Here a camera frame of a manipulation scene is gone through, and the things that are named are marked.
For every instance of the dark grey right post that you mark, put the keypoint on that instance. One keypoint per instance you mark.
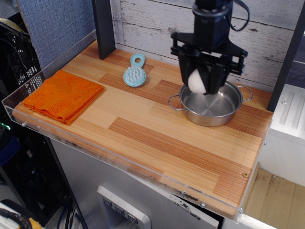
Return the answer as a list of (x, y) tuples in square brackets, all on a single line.
[(288, 61)]

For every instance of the dark grey left post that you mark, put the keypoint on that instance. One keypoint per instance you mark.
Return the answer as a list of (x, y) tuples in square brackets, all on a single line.
[(104, 27)]

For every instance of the stainless steel pot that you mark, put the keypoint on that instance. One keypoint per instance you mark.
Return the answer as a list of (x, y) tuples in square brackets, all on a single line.
[(211, 110)]

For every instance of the dark grey post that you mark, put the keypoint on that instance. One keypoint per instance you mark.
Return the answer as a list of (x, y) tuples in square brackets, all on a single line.
[(104, 27), (288, 61)]

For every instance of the silver toy fridge cabinet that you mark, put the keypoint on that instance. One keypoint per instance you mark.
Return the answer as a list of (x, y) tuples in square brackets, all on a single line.
[(85, 174)]

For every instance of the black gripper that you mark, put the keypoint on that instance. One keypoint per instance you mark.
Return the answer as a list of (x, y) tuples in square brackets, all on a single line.
[(208, 48)]

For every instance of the black plastic crate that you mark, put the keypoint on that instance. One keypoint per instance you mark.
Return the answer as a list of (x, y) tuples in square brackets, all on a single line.
[(18, 63)]

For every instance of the light blue scrub brush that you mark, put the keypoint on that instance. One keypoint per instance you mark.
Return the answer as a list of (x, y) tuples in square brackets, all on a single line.
[(135, 75)]

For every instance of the clear acrylic table guard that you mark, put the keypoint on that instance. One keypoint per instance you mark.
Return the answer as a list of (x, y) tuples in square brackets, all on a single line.
[(135, 130)]

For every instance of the orange folded cloth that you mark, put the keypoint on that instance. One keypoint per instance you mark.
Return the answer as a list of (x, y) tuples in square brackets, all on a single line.
[(63, 97)]

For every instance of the white side cabinet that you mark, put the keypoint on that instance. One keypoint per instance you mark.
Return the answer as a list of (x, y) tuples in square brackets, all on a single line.
[(283, 149)]

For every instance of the white plush egg black band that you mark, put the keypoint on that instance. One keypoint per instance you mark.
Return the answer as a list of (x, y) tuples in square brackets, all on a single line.
[(195, 83)]

